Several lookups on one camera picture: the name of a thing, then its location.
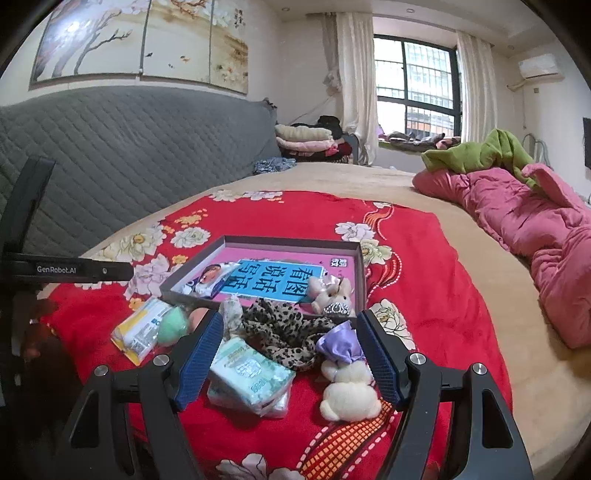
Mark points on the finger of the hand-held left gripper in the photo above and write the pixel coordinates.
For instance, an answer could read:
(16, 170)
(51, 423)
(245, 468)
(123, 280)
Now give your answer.
(115, 272)

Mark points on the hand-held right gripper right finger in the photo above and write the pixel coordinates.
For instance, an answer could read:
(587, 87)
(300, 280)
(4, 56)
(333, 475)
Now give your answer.
(381, 360)

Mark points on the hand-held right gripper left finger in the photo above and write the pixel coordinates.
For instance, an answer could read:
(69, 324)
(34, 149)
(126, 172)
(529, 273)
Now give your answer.
(198, 355)

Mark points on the green makeup sponge egg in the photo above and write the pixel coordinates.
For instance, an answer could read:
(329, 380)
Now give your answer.
(173, 325)

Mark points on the green white tissue pack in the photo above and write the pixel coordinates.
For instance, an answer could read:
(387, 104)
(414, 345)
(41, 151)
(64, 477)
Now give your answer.
(272, 408)
(249, 364)

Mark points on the yellow white tissue packet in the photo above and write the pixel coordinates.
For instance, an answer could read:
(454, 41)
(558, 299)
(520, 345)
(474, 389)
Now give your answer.
(138, 330)

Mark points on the grey cardboard box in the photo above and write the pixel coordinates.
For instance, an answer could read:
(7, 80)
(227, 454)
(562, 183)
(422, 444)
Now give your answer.
(203, 258)

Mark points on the person's left hand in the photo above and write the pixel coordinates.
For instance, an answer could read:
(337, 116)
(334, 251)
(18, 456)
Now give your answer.
(41, 330)

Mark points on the beige makeup sponge egg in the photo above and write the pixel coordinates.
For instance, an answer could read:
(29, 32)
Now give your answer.
(198, 318)

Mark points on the white plush toy purple bow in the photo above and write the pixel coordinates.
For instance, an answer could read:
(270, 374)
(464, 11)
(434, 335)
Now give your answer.
(348, 392)

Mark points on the crumpled white plastic wrapper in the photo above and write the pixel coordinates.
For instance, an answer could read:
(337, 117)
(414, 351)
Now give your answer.
(231, 316)

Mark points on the white cartoon print packet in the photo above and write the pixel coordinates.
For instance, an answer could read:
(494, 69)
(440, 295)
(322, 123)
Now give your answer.
(212, 279)

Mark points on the leopard print cloth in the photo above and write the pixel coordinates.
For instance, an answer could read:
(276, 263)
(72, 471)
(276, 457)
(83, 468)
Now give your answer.
(286, 332)

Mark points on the small pink plush bear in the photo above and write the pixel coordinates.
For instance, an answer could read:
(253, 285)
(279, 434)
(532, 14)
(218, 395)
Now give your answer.
(323, 288)

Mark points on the grey quilted headboard cover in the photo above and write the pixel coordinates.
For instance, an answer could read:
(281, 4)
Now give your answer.
(138, 147)

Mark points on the pink and blue book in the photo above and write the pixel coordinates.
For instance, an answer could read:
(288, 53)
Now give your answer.
(286, 256)

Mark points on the red floral blanket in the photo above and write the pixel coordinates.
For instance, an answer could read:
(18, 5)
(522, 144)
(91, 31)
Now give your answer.
(300, 221)

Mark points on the blue patterned cloth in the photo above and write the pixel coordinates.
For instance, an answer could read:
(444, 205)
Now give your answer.
(273, 165)

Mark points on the pink quilt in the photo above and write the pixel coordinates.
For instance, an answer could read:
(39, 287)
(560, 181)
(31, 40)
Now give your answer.
(517, 217)

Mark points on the windowsill bedding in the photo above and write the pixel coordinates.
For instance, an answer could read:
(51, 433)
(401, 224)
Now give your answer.
(411, 140)

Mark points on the folded pink clothes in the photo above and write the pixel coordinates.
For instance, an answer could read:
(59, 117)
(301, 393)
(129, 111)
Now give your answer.
(304, 150)

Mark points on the green blanket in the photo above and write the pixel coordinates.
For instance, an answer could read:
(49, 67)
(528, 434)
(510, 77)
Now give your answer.
(485, 152)

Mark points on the folded beige blanket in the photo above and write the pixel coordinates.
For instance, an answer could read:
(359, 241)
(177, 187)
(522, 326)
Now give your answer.
(302, 133)

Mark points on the black garment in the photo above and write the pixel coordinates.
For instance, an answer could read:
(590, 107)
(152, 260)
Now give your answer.
(330, 123)

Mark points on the cream curtain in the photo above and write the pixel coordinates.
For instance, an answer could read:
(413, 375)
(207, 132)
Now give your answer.
(353, 83)
(473, 87)

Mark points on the dark framed window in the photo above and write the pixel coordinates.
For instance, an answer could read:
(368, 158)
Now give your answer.
(415, 74)

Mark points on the black television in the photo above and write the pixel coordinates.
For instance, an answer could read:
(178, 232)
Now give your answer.
(587, 143)

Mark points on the white air conditioner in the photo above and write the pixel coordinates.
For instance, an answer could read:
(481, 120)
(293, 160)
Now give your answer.
(538, 67)

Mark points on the floral wall painting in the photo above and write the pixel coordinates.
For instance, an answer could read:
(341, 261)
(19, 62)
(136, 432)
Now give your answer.
(115, 41)

